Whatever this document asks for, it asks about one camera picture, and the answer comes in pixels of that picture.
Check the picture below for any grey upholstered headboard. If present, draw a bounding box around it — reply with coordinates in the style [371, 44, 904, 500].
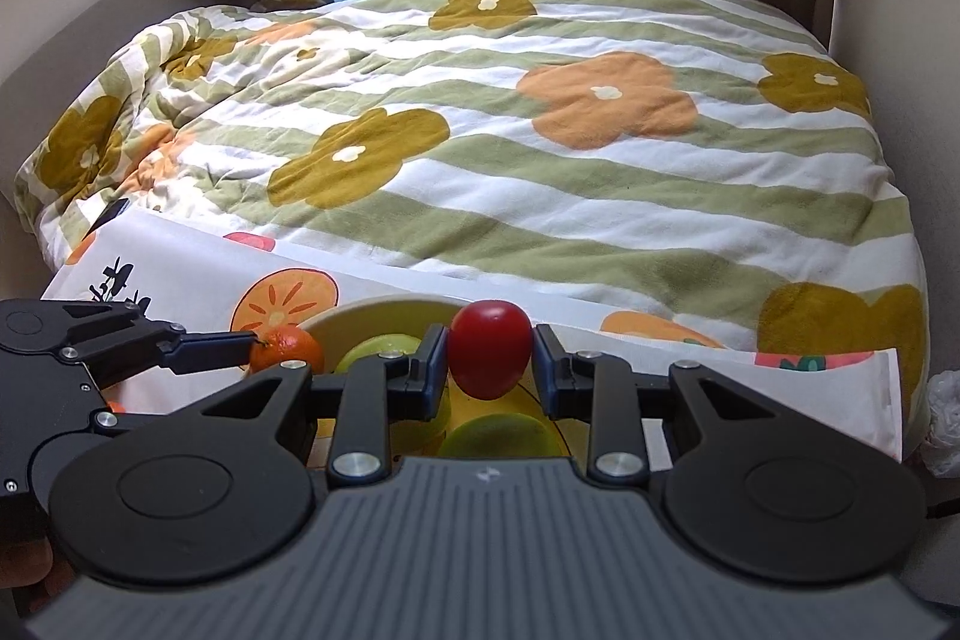
[0, 0, 217, 192]

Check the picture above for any red cherry tomato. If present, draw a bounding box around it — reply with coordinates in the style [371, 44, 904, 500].
[448, 301, 532, 401]

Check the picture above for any black smartphone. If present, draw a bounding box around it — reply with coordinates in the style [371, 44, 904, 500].
[88, 198, 130, 236]

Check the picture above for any floral striped quilt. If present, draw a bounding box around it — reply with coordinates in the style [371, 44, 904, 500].
[2, 0, 929, 445]

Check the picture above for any cream duck print bowl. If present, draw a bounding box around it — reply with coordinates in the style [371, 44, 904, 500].
[301, 294, 589, 463]

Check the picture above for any white fruit print cloth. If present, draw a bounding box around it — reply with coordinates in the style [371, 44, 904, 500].
[44, 209, 903, 458]

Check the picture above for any green apple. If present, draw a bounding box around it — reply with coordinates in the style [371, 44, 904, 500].
[438, 413, 568, 459]
[335, 333, 421, 374]

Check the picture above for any small mandarin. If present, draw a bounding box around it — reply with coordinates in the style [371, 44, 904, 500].
[249, 325, 324, 374]

